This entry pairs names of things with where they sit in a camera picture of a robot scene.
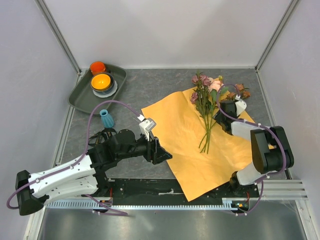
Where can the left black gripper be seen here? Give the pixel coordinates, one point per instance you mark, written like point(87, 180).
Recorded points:
point(155, 153)

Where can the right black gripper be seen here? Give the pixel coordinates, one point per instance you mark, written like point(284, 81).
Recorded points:
point(217, 116)

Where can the orange flower bouquet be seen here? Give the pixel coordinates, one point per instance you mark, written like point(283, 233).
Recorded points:
point(205, 95)

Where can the orange wrapping paper sheet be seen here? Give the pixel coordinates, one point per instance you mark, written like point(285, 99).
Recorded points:
point(180, 130)

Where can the black ribbon with gold text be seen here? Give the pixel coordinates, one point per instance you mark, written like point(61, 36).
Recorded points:
point(101, 136)

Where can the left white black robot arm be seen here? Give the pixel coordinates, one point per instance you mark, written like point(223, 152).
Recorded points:
point(85, 175)

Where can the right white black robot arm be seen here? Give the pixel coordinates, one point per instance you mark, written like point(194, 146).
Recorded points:
point(270, 149)

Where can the blue ribbed vase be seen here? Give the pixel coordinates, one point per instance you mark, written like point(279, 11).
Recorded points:
point(106, 119)

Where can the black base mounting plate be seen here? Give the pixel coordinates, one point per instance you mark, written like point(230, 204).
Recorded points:
point(125, 187)

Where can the white plate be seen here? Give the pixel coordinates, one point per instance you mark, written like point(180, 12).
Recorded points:
point(108, 93)

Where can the dark grey bowl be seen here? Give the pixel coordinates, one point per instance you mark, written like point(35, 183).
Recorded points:
point(112, 82)

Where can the orange bowl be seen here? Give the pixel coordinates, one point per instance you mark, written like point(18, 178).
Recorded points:
point(101, 82)

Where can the grey green plastic tray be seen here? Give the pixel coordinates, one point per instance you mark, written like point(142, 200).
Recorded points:
point(84, 99)

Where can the orange plastic cup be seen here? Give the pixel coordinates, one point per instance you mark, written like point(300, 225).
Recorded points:
point(97, 67)

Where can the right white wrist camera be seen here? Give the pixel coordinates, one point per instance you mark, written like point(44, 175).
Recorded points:
point(240, 105)

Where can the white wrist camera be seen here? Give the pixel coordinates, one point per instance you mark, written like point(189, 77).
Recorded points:
point(146, 125)
point(240, 105)

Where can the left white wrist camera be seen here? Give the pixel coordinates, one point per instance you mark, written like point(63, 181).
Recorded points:
point(146, 125)

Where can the grey slotted cable duct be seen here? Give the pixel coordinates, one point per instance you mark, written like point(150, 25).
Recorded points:
point(88, 204)

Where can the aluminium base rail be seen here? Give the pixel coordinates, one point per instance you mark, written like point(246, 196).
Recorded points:
point(280, 190)

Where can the right aluminium frame post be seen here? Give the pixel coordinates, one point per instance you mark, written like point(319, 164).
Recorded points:
point(276, 34)

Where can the aluminium frame post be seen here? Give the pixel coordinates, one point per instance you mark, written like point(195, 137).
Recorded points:
point(42, 5)
point(276, 34)

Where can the left aluminium frame post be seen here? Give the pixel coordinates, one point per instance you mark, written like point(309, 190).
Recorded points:
point(42, 5)

